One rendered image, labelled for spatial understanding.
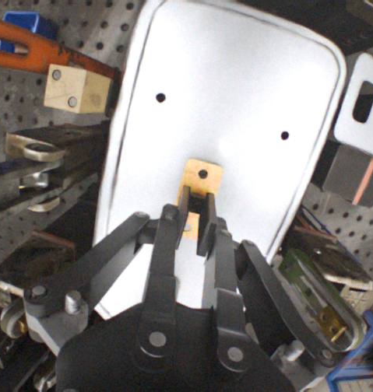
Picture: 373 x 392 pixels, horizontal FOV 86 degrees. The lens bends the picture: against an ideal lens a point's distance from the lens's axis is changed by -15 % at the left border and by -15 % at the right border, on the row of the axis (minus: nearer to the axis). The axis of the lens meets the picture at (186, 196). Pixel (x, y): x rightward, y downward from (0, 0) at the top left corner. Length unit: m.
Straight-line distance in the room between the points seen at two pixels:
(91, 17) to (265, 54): 0.46
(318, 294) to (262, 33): 0.27
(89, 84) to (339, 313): 0.30
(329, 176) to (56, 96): 0.29
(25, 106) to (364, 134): 0.70
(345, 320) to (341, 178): 0.16
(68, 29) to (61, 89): 0.46
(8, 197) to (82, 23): 0.50
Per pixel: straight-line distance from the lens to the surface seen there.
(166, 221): 0.16
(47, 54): 0.22
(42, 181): 0.22
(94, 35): 0.62
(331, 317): 0.26
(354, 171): 0.33
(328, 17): 0.34
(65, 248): 0.39
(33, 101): 0.68
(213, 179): 0.23
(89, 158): 0.30
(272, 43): 0.26
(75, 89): 0.20
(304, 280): 0.30
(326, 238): 0.40
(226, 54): 0.25
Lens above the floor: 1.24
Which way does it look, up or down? 70 degrees down
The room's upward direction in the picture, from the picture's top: 170 degrees counter-clockwise
